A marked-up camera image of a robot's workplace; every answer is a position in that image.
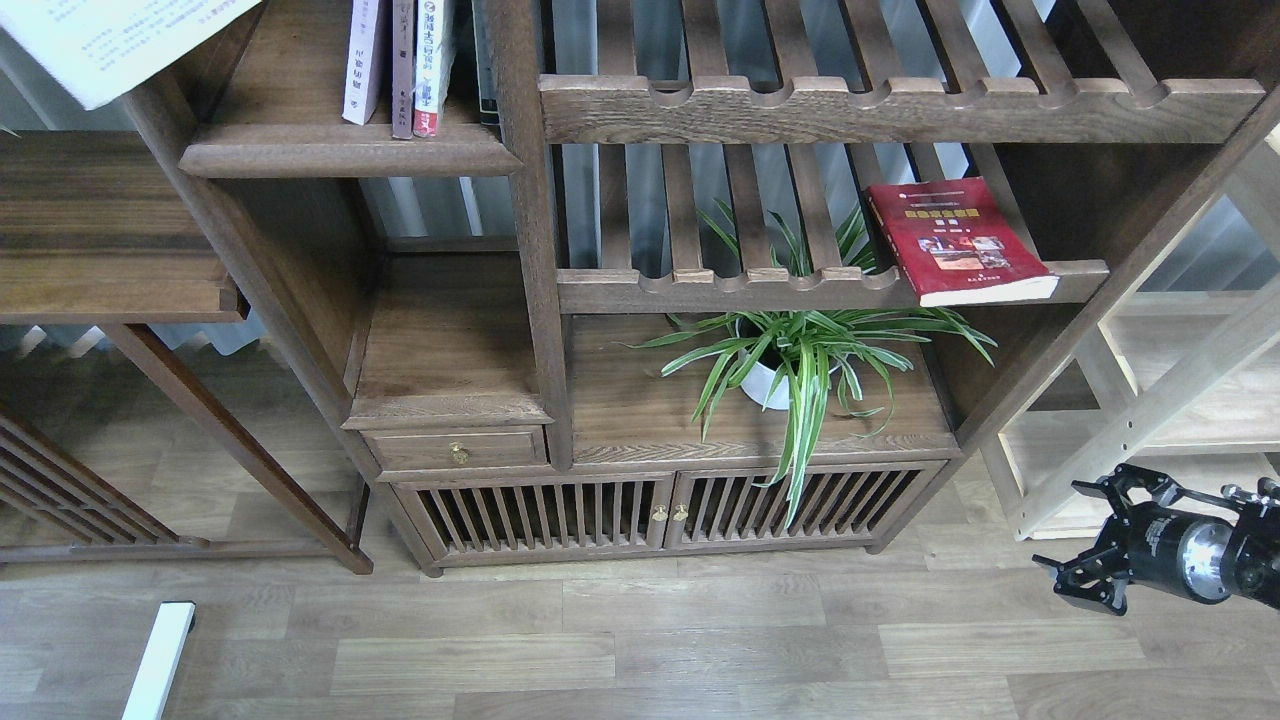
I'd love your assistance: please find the white bar on floor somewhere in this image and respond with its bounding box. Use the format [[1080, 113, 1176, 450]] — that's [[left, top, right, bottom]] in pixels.
[[122, 601, 196, 719]]

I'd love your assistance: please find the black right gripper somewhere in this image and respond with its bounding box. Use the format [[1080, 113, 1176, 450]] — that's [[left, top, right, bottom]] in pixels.
[[1032, 462, 1233, 616]]

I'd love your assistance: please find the yellow green cover book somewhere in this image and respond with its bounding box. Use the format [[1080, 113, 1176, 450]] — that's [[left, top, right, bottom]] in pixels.
[[1, 1, 256, 110]]

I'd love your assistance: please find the dark wooden bookshelf cabinet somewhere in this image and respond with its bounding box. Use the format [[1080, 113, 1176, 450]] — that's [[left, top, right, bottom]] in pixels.
[[123, 1, 1277, 575]]

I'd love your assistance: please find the light wooden shelf rack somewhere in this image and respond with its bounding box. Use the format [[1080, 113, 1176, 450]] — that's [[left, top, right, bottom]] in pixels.
[[980, 129, 1280, 542]]

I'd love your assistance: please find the white plant pot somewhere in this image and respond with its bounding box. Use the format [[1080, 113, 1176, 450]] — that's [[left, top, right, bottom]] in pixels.
[[733, 311, 838, 410]]

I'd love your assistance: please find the dark thin upright book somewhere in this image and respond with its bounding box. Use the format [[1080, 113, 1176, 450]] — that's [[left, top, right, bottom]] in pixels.
[[472, 1, 500, 127]]

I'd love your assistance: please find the red cover book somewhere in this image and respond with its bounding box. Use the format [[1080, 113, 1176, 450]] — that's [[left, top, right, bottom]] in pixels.
[[867, 177, 1059, 307]]

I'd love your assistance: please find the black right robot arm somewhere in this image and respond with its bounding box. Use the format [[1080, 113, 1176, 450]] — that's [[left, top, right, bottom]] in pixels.
[[1033, 464, 1279, 616]]

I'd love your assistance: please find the white red upright book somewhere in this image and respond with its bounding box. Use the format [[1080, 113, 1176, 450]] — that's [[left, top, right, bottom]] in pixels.
[[412, 1, 454, 137]]

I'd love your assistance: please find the pale lavender white book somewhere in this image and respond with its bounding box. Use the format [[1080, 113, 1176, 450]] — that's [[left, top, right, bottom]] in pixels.
[[342, 1, 392, 126]]

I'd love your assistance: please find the brown spine upright book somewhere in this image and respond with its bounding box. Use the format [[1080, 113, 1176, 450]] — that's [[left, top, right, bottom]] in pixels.
[[390, 0, 417, 140]]

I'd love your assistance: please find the brass drawer knob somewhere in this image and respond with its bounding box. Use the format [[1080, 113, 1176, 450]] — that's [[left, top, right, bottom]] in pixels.
[[449, 442, 471, 466]]

